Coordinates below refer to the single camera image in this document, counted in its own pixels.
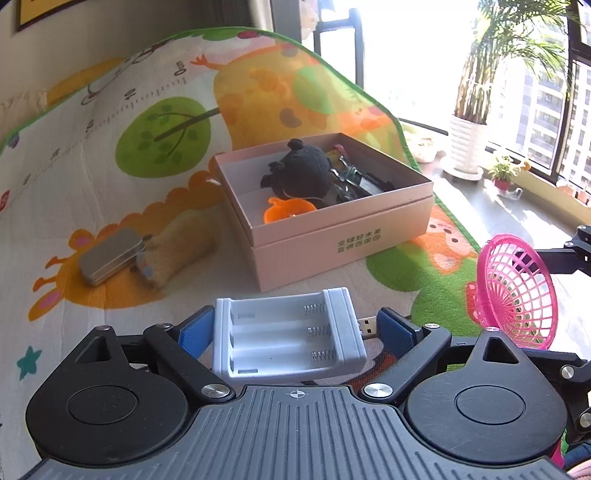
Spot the framed picture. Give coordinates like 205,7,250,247
16,0,118,33

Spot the palm plant in white pot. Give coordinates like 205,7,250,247
443,0,583,182

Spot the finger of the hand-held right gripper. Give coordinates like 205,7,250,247
536,225,591,277
519,349,591,444

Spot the small plant in red pot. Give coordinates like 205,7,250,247
487,154,525,197

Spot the silver metal tin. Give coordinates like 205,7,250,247
78,228,141,287

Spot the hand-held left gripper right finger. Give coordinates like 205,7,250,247
361,308,525,401

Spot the pink cardboard box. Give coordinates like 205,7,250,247
213,132,435,293

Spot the tan plush toy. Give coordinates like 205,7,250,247
135,216,218,291

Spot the pink plastic basket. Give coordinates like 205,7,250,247
465,234,559,350

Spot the terracotta pot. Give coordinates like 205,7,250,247
556,179,591,206

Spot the printed play mat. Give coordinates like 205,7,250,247
0,28,485,416

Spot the black plush toy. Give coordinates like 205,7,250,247
259,138,333,204

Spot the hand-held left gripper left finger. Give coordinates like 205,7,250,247
60,305,236,401

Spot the cream plush pillow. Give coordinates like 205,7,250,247
0,88,49,139

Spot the white battery holder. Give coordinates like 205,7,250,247
211,287,380,384

